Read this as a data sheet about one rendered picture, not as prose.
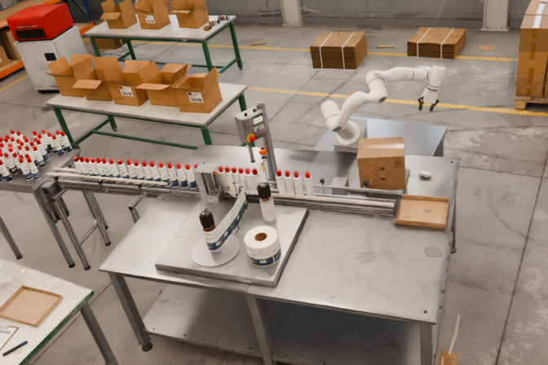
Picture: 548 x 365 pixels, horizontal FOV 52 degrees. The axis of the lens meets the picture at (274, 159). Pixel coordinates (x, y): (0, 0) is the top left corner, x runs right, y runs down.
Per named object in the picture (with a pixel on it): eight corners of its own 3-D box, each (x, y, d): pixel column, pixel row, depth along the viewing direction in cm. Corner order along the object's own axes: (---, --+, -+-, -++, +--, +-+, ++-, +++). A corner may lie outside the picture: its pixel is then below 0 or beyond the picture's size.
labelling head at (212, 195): (201, 201, 391) (192, 172, 377) (209, 191, 401) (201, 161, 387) (219, 204, 386) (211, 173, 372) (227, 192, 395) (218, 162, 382)
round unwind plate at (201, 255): (183, 264, 339) (182, 262, 339) (205, 231, 363) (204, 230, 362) (227, 270, 328) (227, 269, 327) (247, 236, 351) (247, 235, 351)
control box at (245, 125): (239, 140, 374) (233, 115, 364) (260, 129, 381) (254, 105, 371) (247, 145, 366) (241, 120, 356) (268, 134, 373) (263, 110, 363)
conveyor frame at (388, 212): (170, 195, 414) (169, 190, 411) (177, 186, 422) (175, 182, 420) (393, 216, 352) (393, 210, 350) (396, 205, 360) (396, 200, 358)
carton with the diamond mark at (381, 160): (360, 191, 377) (356, 157, 362) (362, 170, 396) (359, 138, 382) (405, 189, 369) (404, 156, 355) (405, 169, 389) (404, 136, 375)
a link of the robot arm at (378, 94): (328, 116, 401) (335, 136, 394) (318, 113, 392) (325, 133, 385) (384, 78, 375) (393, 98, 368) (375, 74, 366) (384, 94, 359)
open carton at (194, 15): (171, 30, 760) (164, 4, 740) (191, 19, 789) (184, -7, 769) (194, 32, 738) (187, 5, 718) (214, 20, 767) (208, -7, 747)
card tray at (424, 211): (395, 224, 346) (394, 219, 343) (401, 199, 365) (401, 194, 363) (444, 229, 334) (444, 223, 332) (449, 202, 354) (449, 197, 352)
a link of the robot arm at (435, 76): (424, 81, 386) (433, 86, 379) (430, 63, 381) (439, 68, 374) (432, 82, 390) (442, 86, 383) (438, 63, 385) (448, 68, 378)
